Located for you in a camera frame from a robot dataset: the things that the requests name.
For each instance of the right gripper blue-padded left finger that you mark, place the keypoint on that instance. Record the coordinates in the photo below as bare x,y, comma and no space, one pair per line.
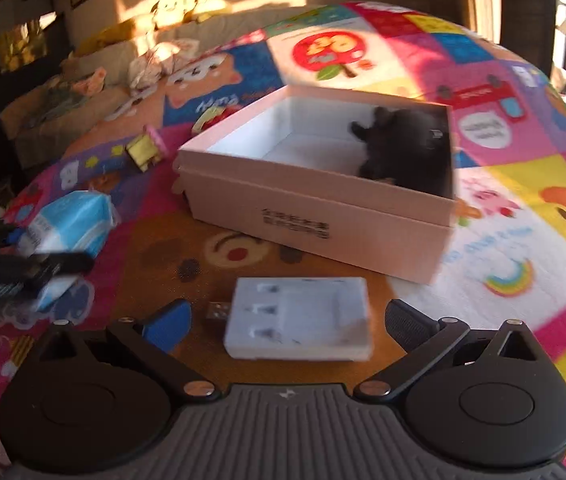
148,343

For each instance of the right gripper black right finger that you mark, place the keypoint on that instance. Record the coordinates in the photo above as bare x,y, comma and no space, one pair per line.
426,343

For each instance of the black plush toy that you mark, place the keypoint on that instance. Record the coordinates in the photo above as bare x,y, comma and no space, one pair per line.
407,147

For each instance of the colourful cartoon play mat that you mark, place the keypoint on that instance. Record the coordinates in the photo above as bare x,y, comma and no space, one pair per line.
506,257

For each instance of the pink cardboard box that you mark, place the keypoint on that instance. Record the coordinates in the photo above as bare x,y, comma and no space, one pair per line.
285,169

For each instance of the pink gold cupcake toy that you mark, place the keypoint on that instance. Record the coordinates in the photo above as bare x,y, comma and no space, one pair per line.
147,149

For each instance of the small pink cloth toy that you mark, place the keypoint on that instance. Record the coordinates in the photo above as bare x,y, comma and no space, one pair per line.
91,85

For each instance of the beige sofa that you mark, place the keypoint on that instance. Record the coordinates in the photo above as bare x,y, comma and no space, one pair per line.
43,122

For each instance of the crumpled white pink cloth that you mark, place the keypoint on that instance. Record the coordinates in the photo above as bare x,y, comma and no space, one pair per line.
163,59

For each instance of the plush toys on sofa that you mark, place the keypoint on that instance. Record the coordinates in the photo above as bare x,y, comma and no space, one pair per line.
169,13

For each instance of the yellow green plush keychain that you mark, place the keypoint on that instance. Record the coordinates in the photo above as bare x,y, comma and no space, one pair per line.
207,118

